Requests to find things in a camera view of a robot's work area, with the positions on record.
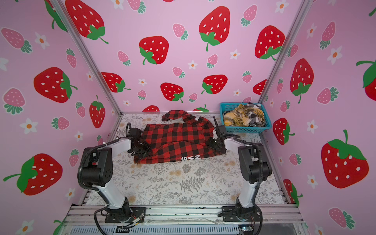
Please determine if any red black plaid shirt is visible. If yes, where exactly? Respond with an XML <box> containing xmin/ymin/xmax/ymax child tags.
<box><xmin>134</xmin><ymin>110</ymin><xmax>222</xmax><ymax>164</ymax></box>

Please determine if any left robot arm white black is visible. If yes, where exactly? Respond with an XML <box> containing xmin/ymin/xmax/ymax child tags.
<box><xmin>77</xmin><ymin>128</ymin><xmax>150</xmax><ymax>222</ymax></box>

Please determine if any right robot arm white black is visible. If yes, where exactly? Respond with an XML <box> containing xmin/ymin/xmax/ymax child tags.
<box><xmin>209</xmin><ymin>125</ymin><xmax>272</xmax><ymax>222</ymax></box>

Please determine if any yellow plaid shirt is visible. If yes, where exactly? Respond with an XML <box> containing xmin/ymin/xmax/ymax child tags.
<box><xmin>223</xmin><ymin>103</ymin><xmax>266</xmax><ymax>127</ymax></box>

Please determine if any teal plastic basket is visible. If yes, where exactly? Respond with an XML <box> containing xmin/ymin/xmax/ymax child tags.
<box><xmin>220</xmin><ymin>102</ymin><xmax>272</xmax><ymax>134</ymax></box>

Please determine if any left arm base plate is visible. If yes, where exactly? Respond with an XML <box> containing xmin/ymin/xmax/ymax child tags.
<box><xmin>105</xmin><ymin>207</ymin><xmax>147</xmax><ymax>223</ymax></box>

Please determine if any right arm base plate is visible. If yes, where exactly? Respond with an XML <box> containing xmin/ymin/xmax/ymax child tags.
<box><xmin>218</xmin><ymin>205</ymin><xmax>262</xmax><ymax>222</ymax></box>

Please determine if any aluminium rail frame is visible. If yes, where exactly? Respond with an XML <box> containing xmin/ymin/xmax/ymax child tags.
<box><xmin>57</xmin><ymin>204</ymin><xmax>309</xmax><ymax>235</ymax></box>

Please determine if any left corner aluminium post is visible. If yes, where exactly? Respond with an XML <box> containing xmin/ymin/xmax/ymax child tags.
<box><xmin>52</xmin><ymin>1</ymin><xmax>122</xmax><ymax>116</ymax></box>

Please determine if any corner aluminium post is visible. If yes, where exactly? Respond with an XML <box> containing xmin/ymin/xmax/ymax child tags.
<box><xmin>258</xmin><ymin>0</ymin><xmax>313</xmax><ymax>103</ymax></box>
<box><xmin>52</xmin><ymin>1</ymin><xmax>122</xmax><ymax>116</ymax></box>

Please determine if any right corner aluminium post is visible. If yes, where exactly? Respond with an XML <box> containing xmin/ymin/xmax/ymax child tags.
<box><xmin>258</xmin><ymin>0</ymin><xmax>313</xmax><ymax>103</ymax></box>

